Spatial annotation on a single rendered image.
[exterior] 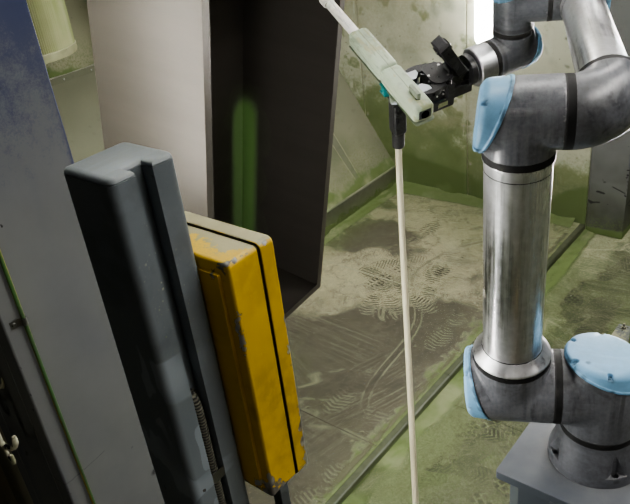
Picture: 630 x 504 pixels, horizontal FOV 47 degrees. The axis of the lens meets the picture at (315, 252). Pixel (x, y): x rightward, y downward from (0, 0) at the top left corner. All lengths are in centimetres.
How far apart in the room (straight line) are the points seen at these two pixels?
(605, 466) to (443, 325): 156
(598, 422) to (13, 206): 111
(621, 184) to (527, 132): 257
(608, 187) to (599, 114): 258
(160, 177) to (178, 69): 117
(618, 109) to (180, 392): 78
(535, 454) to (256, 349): 113
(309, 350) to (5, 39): 216
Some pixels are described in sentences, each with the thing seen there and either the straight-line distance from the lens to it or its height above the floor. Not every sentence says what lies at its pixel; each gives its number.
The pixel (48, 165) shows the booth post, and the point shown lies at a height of 148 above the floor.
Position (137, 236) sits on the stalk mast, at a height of 159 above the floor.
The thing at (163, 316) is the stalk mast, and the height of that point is 152.
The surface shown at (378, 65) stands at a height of 139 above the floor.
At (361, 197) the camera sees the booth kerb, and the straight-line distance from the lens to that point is 398.
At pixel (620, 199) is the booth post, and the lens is 371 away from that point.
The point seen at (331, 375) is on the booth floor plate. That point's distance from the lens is 282.
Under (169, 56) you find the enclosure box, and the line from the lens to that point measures 170.
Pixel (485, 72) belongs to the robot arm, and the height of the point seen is 135.
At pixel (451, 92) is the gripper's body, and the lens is 167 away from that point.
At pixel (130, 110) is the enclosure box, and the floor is 131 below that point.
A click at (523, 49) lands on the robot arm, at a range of 173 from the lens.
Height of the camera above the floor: 182
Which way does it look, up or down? 29 degrees down
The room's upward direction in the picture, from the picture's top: 7 degrees counter-clockwise
